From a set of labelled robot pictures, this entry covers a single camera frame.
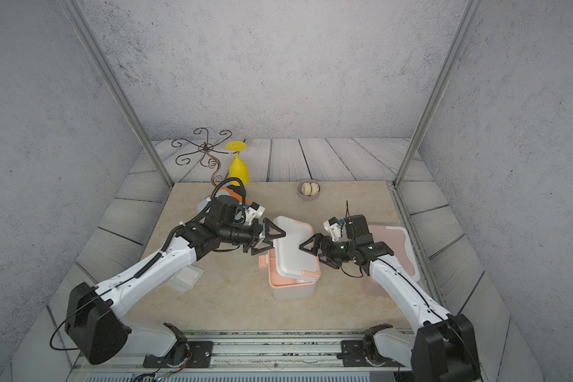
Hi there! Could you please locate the grey round object behind box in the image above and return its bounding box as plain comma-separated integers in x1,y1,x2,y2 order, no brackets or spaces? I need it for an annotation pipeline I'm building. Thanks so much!
297,179,321,202

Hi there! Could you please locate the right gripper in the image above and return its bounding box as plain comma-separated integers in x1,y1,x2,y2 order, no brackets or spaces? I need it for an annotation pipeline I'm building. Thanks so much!
301,233,357,269

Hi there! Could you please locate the left aluminium frame post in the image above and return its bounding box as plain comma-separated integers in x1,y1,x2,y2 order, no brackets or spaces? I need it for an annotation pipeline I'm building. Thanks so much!
58,0,175,189

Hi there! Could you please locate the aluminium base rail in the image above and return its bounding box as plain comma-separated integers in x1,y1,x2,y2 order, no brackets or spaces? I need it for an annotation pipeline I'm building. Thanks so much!
67,331,415,381

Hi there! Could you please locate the grey orange medicine box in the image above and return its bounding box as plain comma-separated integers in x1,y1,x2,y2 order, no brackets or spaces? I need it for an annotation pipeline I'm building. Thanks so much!
196,185,249,213

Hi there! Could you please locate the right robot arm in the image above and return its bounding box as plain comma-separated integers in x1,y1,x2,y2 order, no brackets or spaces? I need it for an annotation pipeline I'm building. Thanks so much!
299,215,482,381

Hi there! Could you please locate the yellow plastic wine glass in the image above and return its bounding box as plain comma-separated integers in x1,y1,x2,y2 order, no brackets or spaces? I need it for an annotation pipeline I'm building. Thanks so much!
226,141,250,185

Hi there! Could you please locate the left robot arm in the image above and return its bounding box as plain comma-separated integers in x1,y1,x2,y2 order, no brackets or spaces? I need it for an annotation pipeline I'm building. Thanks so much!
60,178,286,368

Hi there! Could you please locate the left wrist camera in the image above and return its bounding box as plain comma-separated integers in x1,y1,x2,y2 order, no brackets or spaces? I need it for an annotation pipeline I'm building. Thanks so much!
244,202,265,225

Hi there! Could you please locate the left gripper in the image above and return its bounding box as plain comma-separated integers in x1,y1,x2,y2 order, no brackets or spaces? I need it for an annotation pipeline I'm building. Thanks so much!
218,217,286,256

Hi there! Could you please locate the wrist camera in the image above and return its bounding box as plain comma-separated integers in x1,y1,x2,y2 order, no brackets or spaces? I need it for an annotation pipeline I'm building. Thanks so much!
244,202,265,225
323,217,344,242

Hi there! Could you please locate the brown wire glass rack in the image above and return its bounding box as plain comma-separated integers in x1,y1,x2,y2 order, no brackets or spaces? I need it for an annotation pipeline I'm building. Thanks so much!
170,127,232,186

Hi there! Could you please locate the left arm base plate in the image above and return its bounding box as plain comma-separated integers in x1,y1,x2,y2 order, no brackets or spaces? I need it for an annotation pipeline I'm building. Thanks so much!
143,341,214,369

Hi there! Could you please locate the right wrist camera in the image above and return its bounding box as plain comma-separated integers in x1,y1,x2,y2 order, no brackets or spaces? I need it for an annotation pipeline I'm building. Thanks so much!
323,217,344,242

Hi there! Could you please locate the right aluminium frame post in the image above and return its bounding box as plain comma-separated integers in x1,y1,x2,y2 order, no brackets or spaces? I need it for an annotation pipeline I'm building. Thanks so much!
393,0,484,189

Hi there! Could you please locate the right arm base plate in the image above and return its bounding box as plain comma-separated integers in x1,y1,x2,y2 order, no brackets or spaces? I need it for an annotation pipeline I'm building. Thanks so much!
337,340,379,368

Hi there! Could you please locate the white pink medicine box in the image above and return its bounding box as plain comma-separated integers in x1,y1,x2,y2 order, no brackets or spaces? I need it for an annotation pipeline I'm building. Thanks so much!
259,216,322,301

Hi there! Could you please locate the aluminium frame post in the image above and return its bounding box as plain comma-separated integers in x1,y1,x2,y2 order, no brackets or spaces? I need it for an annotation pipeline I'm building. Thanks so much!
58,0,175,189
393,0,484,189

